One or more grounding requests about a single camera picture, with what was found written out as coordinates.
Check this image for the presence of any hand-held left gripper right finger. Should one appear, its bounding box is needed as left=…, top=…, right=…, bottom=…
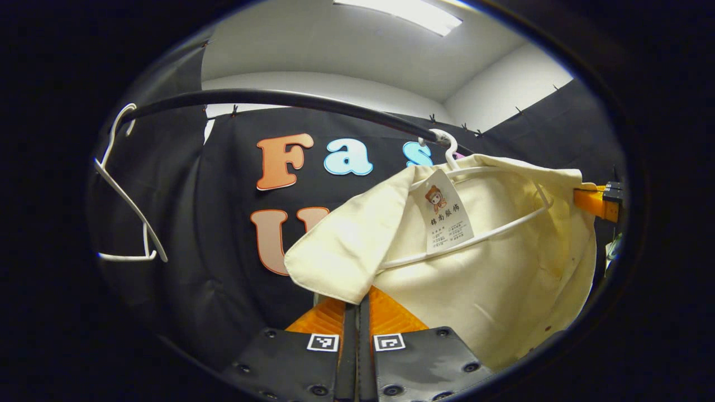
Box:
left=357, top=286, right=496, bottom=402

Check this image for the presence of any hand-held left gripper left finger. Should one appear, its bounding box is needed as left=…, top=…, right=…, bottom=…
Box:
left=221, top=296, right=358, bottom=402

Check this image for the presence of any cream shirt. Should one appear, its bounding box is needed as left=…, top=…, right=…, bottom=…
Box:
left=284, top=154, right=598, bottom=372

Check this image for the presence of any white clothes hanger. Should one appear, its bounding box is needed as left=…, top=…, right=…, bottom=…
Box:
left=379, top=128, right=555, bottom=270
left=94, top=103, right=168, bottom=263

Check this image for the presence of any black clothes rack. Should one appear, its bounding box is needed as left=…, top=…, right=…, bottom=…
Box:
left=115, top=88, right=475, bottom=154

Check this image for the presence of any ceiling light panel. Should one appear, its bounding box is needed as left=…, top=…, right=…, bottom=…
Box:
left=333, top=0, right=464, bottom=37

